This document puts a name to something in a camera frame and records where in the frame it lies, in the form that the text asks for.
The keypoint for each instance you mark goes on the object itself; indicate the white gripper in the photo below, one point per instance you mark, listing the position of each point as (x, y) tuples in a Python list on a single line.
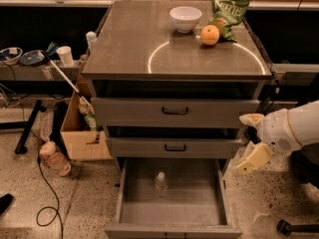
[(275, 130)]

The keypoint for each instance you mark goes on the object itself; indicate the clear plastic water bottle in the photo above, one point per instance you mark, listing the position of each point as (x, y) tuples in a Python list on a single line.
[(161, 184)]

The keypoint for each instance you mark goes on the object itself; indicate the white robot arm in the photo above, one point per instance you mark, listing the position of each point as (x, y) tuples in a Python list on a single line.
[(304, 122)]

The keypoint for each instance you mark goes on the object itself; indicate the grey metal drawer cabinet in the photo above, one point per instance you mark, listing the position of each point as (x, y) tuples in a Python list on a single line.
[(141, 55)]

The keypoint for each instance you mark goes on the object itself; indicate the open bottom grey drawer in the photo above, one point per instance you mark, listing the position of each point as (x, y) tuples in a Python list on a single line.
[(194, 207)]

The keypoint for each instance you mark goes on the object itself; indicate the middle grey drawer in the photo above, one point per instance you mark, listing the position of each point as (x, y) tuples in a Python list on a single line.
[(173, 147)]

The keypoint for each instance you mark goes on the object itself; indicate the top grey drawer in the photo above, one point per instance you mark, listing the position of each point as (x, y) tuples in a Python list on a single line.
[(172, 112)]

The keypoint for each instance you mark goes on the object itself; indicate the white bottle beside cabinet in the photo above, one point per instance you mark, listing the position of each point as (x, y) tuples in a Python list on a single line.
[(91, 40)]

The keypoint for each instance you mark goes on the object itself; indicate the orange fruit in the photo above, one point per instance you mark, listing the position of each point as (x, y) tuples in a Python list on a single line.
[(209, 35)]

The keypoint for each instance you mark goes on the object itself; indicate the green chip bag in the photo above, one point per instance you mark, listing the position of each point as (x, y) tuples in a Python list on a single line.
[(226, 14)]

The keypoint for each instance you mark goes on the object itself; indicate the white ceramic bowl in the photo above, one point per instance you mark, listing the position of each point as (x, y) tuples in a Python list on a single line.
[(185, 18)]

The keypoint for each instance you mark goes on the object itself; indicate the cardboard box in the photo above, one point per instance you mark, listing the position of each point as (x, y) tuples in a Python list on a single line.
[(80, 141)]

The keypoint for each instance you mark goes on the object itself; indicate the white paper cup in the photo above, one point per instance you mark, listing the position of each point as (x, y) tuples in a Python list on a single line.
[(65, 54)]

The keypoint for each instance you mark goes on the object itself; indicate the blue plate on shelf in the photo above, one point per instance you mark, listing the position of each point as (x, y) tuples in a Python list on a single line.
[(32, 58)]

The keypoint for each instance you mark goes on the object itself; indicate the black stand leg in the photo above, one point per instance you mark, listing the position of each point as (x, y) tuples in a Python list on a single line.
[(21, 148)]

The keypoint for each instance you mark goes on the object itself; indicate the white bowl on shelf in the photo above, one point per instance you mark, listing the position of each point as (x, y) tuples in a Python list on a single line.
[(11, 56)]

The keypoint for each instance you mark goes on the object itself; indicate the white stick with black handle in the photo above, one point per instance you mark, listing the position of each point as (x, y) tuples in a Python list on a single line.
[(75, 89)]

